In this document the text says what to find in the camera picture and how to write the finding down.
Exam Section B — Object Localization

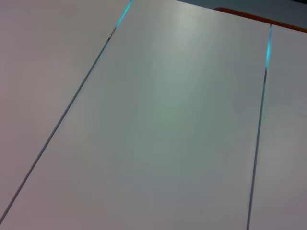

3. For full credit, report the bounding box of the orange smooth edged object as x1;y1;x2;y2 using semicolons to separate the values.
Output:
213;7;307;34

